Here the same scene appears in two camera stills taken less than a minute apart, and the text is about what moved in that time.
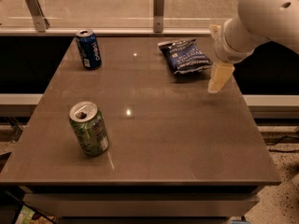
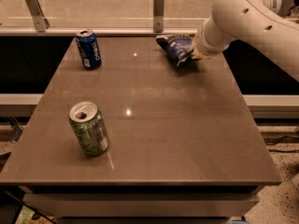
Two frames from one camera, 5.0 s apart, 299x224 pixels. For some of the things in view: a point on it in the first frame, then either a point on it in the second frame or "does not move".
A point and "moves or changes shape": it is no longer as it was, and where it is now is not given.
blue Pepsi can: (89, 49) does not move
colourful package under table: (27, 216) does not move
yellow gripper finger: (220, 74) -> (196, 54)
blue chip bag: (185, 55) moves or changes shape
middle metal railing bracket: (158, 9) does not move
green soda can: (89, 127) does not move
